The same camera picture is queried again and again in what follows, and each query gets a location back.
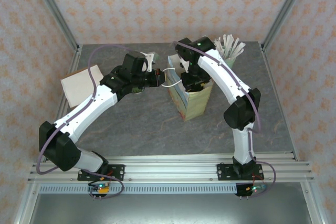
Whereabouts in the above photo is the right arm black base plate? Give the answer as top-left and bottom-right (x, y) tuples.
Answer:
(216, 163), (263, 182)

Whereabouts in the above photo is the grey metal shelf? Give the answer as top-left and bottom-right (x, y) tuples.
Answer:
(28, 192), (316, 224)

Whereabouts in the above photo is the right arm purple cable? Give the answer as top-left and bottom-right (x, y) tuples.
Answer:
(172, 40), (277, 198)

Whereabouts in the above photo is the aluminium frame bar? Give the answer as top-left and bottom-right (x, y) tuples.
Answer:
(300, 182), (326, 224)
(14, 179), (40, 224)

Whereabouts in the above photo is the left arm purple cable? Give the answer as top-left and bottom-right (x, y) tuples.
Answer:
(36, 45), (148, 200)

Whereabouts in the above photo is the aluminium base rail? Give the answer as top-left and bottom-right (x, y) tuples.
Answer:
(27, 152), (314, 183)

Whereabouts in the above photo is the grey slotted cable duct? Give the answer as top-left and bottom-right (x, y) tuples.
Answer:
(38, 184), (238, 195)

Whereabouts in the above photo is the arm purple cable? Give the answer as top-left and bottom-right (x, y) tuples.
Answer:
(36, 45), (148, 200)
(172, 40), (277, 198)

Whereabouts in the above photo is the printed paper gift bag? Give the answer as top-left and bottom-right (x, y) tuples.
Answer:
(161, 54), (213, 122)

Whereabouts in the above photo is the aluminium frame post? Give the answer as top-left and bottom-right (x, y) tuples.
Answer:
(261, 0), (314, 51)
(26, 0), (79, 51)

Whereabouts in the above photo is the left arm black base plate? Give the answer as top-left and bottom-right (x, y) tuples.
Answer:
(77, 164), (125, 182)

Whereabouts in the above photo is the pale green holder cup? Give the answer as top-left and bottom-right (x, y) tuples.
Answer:
(222, 50), (237, 69)

